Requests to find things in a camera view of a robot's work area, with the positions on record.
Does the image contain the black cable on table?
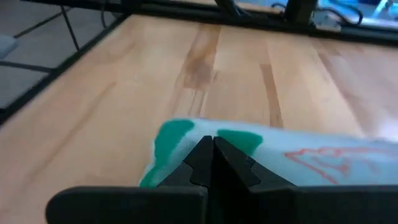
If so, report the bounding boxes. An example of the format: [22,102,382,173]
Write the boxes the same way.
[313,2,364,26]

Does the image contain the white desk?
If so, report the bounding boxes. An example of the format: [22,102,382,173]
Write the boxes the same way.
[0,34,19,60]

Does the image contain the dinosaur print towel green back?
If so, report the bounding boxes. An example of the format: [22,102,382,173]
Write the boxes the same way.
[139,117,398,187]

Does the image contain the black aluminium rig frame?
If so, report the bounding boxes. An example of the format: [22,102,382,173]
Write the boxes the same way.
[0,0,398,125]

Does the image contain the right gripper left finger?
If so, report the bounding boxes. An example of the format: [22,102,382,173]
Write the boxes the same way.
[45,135,214,224]

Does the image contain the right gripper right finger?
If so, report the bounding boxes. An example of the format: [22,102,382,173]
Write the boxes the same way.
[213,136,398,224]

